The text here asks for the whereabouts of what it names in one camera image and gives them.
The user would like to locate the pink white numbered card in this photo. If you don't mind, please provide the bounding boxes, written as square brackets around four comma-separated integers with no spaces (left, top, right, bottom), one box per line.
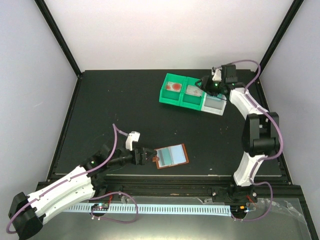
[185,85,203,97]

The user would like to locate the brown leather card holder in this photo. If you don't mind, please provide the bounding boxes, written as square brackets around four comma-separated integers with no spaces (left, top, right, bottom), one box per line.
[152,144,189,169]

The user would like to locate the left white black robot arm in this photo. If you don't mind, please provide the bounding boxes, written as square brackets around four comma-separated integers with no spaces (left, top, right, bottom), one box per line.
[7,145,157,240]

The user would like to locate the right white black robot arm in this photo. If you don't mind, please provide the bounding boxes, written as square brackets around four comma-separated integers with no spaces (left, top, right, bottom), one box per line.
[195,63,283,203]

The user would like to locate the card with red circles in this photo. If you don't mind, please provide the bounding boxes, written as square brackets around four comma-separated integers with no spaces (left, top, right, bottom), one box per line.
[165,81,183,93]

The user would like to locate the white plastic bin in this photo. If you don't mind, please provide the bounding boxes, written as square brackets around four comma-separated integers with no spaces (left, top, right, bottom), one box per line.
[201,88,227,116]

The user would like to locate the left green plastic bin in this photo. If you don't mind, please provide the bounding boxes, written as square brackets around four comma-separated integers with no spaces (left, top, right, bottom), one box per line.
[159,73,187,106]

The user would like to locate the left small circuit board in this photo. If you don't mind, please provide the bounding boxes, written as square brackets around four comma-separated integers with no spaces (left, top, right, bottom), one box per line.
[91,203,109,211]

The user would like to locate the small circuit board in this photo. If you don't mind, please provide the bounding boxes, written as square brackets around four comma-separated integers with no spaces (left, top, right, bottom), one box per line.
[230,205,252,213]
[91,203,109,211]

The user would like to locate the right small circuit board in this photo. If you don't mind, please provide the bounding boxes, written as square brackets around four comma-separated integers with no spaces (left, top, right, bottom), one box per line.
[230,205,252,213]

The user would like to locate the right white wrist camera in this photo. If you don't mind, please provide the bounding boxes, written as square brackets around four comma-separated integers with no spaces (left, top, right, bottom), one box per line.
[211,67,222,82]

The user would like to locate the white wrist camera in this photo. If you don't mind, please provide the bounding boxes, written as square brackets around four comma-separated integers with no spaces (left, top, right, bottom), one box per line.
[125,131,141,151]
[211,67,222,82]

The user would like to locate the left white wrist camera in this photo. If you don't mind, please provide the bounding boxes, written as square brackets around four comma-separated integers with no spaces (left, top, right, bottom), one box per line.
[125,131,141,151]

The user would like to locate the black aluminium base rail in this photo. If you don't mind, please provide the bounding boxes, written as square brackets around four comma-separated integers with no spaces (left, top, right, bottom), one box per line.
[78,174,258,201]

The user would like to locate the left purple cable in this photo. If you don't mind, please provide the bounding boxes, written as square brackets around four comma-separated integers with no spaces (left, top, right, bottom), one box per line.
[6,123,130,235]

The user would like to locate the purple cable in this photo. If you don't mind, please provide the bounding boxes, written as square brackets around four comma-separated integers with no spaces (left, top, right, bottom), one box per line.
[212,59,285,183]
[6,123,130,235]

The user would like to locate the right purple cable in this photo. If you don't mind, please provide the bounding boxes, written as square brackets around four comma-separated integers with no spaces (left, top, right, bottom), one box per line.
[212,59,285,183]

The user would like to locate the white slotted cable duct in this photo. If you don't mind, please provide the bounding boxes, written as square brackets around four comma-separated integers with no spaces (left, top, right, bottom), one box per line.
[64,203,231,217]

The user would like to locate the right black frame post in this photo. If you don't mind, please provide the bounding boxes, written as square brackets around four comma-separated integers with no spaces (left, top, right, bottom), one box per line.
[259,0,304,74]

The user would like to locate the black frame post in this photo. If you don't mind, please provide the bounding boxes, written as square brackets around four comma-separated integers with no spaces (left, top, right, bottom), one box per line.
[33,0,83,79]
[259,0,304,74]

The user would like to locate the left black frame post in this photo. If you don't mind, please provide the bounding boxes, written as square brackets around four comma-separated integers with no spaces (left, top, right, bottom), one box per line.
[33,0,83,79]

